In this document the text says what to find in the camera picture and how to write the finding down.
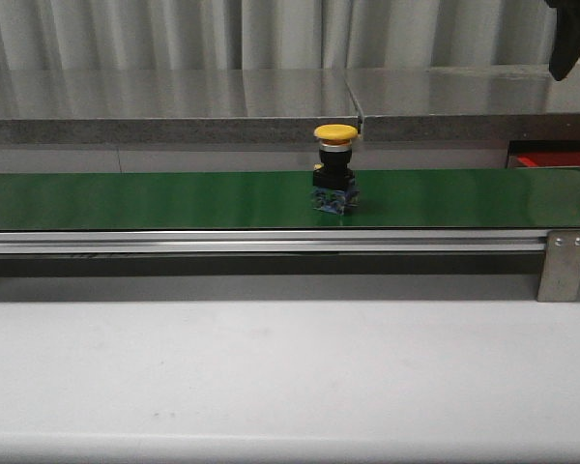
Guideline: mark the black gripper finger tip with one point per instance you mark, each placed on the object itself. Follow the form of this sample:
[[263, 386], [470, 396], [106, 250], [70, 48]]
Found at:
[[566, 45]]

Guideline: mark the yellow mushroom push button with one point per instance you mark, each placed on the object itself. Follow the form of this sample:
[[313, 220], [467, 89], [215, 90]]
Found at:
[[334, 185]]

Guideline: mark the grey stone slab right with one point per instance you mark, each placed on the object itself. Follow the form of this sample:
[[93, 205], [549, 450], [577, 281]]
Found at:
[[510, 102]]

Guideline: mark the grey stone slab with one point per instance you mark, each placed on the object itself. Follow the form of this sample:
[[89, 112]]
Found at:
[[510, 102], [171, 107]]

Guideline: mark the red plastic tray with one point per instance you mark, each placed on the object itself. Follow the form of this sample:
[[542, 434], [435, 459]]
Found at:
[[549, 159]]

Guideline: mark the green conveyor belt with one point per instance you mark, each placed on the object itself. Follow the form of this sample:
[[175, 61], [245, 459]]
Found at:
[[442, 198]]

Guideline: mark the white pleated curtain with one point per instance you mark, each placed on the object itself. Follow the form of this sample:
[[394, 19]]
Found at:
[[254, 35]]

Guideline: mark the grey stone slab left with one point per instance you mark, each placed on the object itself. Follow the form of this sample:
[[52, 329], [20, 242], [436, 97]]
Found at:
[[171, 107]]

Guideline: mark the steel conveyor support bracket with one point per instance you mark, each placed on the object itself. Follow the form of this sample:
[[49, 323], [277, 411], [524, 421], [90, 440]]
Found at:
[[560, 276]]

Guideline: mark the aluminium conveyor side rail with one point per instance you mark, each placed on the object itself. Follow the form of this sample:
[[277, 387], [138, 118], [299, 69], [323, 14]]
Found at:
[[274, 240]]

